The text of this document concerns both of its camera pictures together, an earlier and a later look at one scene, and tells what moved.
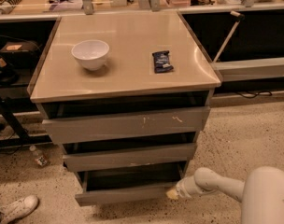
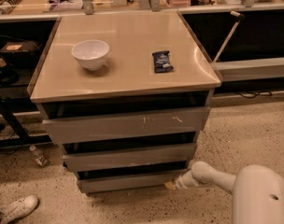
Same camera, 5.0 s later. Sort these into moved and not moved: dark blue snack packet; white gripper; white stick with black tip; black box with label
Moved: white gripper
Not moved: dark blue snack packet; black box with label; white stick with black tip
